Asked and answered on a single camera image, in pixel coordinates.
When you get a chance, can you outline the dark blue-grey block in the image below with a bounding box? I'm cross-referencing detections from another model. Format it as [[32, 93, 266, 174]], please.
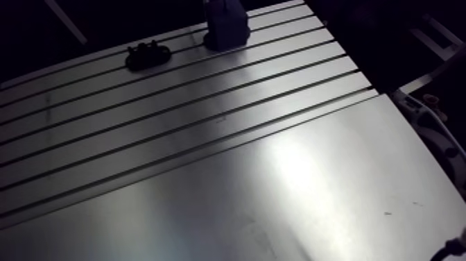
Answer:
[[202, 0, 252, 52]]

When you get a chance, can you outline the black oval holder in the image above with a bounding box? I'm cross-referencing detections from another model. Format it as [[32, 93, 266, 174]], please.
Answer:
[[125, 40, 172, 72]]

